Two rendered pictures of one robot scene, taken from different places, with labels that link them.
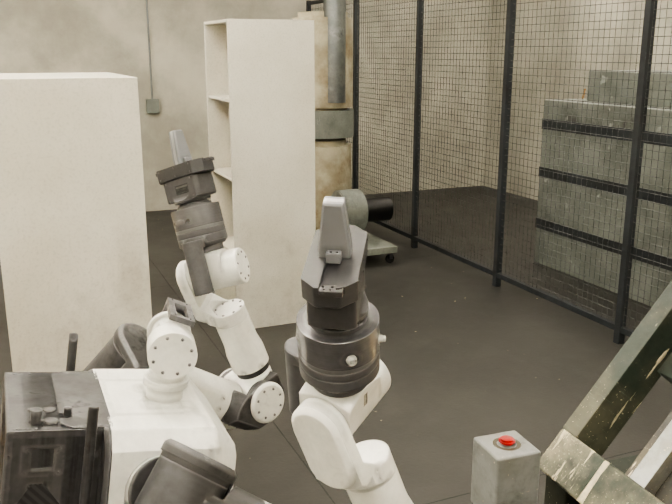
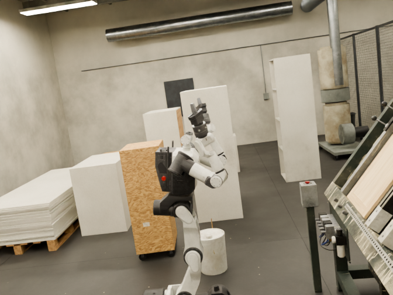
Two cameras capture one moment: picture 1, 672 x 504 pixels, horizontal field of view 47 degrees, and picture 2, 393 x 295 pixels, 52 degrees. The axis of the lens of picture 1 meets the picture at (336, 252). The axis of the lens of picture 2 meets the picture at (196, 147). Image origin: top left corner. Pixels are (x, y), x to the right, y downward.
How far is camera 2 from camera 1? 181 cm
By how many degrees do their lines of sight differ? 28
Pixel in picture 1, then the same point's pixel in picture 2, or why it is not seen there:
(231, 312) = not seen: hidden behind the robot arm
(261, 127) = (290, 99)
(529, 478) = (313, 192)
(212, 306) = not seen: hidden behind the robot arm
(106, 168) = (218, 116)
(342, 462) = (201, 150)
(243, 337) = (215, 145)
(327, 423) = (197, 142)
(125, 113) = (223, 98)
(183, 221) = not seen: hidden behind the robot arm
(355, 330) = (199, 125)
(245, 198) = (285, 127)
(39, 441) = (160, 154)
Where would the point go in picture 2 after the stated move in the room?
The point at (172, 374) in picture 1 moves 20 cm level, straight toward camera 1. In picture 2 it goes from (185, 143) to (177, 149)
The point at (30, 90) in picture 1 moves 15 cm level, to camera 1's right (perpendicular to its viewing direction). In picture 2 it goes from (194, 93) to (204, 92)
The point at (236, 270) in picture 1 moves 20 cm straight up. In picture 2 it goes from (210, 128) to (206, 102)
